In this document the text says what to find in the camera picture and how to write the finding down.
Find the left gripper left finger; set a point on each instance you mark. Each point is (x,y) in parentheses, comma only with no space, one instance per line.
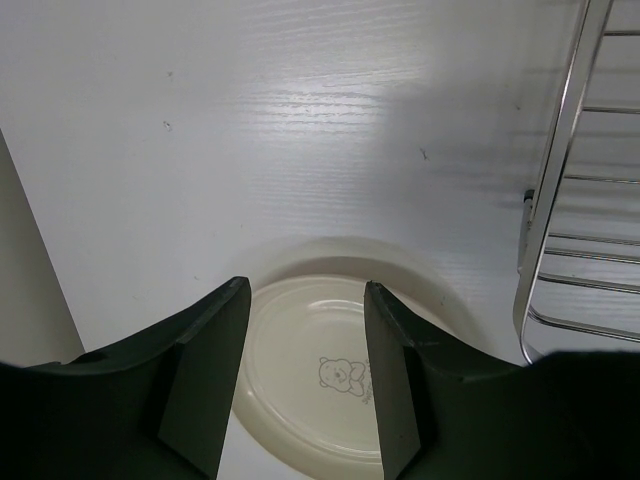
(155,405)

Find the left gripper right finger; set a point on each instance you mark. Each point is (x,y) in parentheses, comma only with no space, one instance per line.
(446,410)

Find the cream bear plate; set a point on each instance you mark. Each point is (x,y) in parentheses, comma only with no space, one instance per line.
(304,389)

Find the chrome wire dish rack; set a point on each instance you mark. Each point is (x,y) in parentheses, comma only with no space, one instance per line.
(578,261)

